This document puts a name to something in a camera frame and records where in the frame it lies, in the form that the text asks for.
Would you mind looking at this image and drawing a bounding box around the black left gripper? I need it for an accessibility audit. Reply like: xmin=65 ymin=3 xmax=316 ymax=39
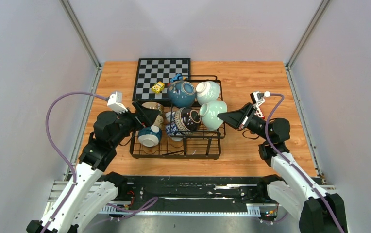
xmin=111 ymin=101 xmax=159 ymax=147

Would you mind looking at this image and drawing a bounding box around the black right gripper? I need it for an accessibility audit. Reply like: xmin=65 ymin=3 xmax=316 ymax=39
xmin=217 ymin=103 xmax=271 ymax=142

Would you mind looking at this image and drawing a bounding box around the pale green celadon bowl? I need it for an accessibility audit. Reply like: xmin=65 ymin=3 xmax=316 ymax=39
xmin=199 ymin=100 xmax=228 ymax=131

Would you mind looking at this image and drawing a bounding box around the white grid pattern bowl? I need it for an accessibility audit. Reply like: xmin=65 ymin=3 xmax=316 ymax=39
xmin=196 ymin=81 xmax=221 ymax=106

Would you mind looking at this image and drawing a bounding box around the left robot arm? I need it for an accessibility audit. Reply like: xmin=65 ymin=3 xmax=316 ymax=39
xmin=26 ymin=102 xmax=160 ymax=233

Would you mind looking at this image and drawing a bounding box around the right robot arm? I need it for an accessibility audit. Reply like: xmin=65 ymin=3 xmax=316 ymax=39
xmin=218 ymin=103 xmax=348 ymax=233

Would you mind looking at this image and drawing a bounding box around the beige floral bowl upper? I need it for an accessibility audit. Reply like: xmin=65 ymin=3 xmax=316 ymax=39
xmin=142 ymin=101 xmax=164 ymax=116

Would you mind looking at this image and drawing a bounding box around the beige floral bowl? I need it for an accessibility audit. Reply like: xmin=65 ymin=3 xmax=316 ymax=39
xmin=142 ymin=101 xmax=164 ymax=116
xmin=153 ymin=115 xmax=164 ymax=130

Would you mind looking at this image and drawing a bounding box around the red toy window brick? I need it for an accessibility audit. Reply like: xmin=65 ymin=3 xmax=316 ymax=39
xmin=255 ymin=108 xmax=265 ymax=119

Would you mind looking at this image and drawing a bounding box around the beige floral bowl lower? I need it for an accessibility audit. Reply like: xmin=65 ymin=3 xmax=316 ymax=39
xmin=153 ymin=115 xmax=164 ymax=130

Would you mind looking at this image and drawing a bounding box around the teal white dotted bowl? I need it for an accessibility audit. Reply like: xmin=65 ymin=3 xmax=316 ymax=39
xmin=137 ymin=125 xmax=162 ymax=147

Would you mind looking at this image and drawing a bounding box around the white blue rose bowl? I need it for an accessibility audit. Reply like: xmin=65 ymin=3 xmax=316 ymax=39
xmin=165 ymin=111 xmax=175 ymax=124

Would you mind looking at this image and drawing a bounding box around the yellow owl toy block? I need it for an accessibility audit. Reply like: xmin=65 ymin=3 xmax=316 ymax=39
xmin=151 ymin=81 xmax=165 ymax=94

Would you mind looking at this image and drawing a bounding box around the blue white geometric bowl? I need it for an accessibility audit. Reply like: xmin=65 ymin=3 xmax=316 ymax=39
xmin=166 ymin=122 xmax=183 ymax=141

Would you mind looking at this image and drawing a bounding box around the black patterned rim bowl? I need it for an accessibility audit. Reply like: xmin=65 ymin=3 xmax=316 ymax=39
xmin=174 ymin=107 xmax=202 ymax=135

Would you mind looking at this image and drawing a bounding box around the teal glazed large bowl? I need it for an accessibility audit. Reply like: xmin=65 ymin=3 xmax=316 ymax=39
xmin=168 ymin=80 xmax=196 ymax=108

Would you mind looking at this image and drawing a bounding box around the black and white chessboard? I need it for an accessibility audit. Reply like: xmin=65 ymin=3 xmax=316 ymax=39
xmin=133 ymin=58 xmax=191 ymax=102

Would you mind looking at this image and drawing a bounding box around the blue yellow toy brick car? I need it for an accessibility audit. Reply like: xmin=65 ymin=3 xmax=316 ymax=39
xmin=170 ymin=73 xmax=187 ymax=83

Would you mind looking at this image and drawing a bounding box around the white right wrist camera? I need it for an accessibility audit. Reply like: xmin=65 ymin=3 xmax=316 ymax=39
xmin=250 ymin=91 xmax=270 ymax=109

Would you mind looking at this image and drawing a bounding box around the black wire dish rack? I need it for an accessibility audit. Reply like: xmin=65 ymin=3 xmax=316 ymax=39
xmin=130 ymin=75 xmax=225 ymax=160

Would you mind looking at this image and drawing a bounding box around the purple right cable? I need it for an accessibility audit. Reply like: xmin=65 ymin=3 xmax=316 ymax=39
xmin=259 ymin=93 xmax=347 ymax=233

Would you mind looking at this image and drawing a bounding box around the purple cable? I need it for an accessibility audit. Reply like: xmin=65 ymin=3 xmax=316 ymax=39
xmin=259 ymin=93 xmax=347 ymax=233
xmin=39 ymin=91 xmax=159 ymax=233

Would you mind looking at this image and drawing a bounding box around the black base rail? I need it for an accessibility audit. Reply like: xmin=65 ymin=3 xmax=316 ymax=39
xmin=49 ymin=175 xmax=336 ymax=217

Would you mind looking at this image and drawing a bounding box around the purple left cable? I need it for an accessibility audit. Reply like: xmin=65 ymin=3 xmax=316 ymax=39
xmin=39 ymin=91 xmax=159 ymax=233

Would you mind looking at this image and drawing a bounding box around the aluminium frame post left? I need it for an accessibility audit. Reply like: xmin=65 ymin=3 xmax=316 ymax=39
xmin=59 ymin=0 xmax=101 ymax=69

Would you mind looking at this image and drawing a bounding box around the aluminium frame post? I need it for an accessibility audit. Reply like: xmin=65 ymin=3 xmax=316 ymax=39
xmin=59 ymin=0 xmax=101 ymax=69
xmin=286 ymin=0 xmax=332 ymax=70

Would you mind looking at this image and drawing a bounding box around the aluminium frame post right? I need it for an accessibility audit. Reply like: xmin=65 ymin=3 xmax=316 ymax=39
xmin=286 ymin=0 xmax=332 ymax=70

